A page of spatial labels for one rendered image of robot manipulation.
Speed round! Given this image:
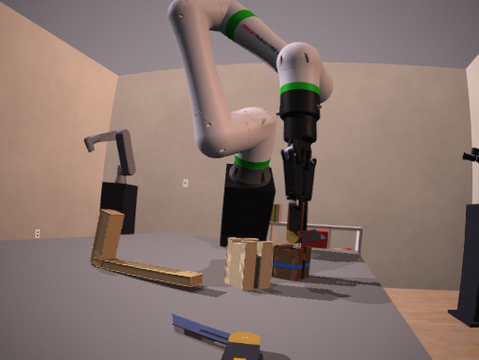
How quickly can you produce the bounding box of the brown wooden l-shaped frame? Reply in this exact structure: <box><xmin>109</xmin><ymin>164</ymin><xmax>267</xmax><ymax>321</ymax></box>
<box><xmin>90</xmin><ymin>209</ymin><xmax>204</xmax><ymax>287</ymax></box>

